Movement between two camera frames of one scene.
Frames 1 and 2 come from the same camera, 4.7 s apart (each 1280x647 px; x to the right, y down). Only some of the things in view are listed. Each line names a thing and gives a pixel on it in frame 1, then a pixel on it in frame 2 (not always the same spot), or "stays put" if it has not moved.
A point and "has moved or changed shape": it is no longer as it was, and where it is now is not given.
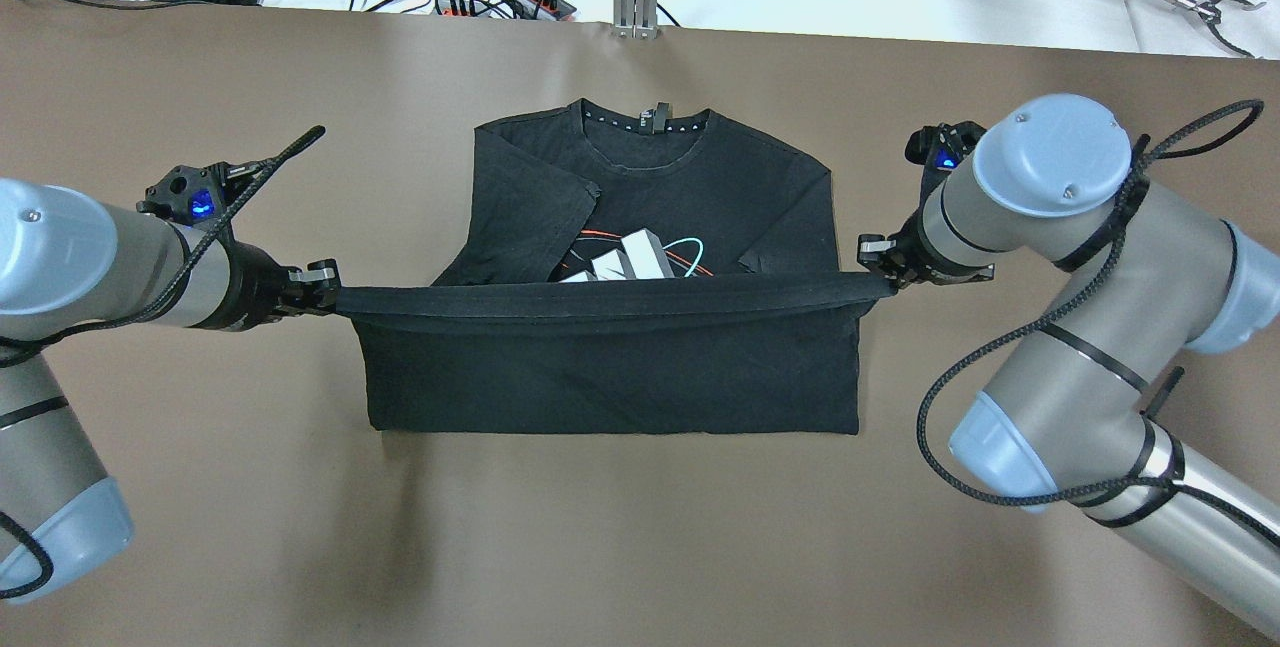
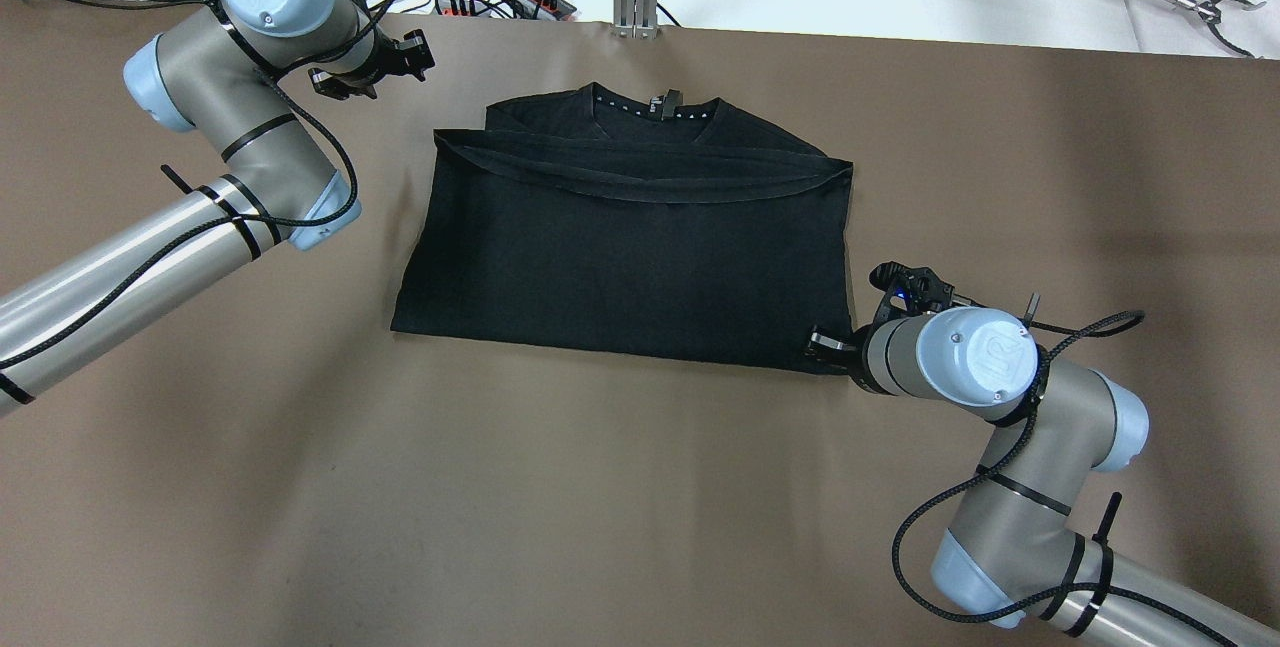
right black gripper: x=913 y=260 to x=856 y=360
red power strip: x=531 y=3 stays put
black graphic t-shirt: x=620 y=270 has moved or changed shape
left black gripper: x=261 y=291 to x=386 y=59
